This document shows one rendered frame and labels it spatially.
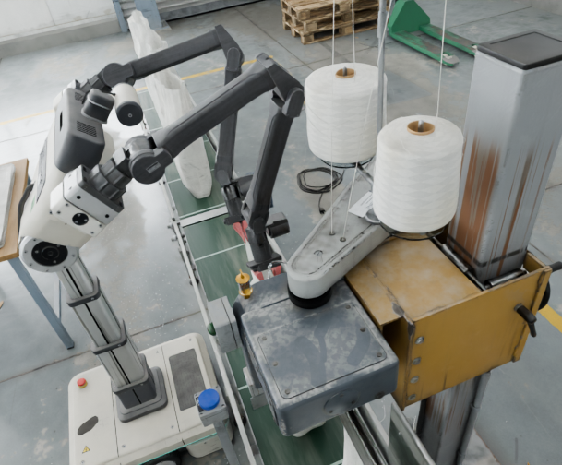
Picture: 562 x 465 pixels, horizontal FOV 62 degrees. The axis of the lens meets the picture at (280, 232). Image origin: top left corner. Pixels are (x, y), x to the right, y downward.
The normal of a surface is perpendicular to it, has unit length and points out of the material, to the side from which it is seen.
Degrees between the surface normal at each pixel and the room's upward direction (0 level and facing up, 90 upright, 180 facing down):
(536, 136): 90
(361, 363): 0
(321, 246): 0
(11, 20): 90
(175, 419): 0
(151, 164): 94
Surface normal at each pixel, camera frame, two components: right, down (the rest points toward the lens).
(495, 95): -0.93, 0.31
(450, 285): -0.11, -0.76
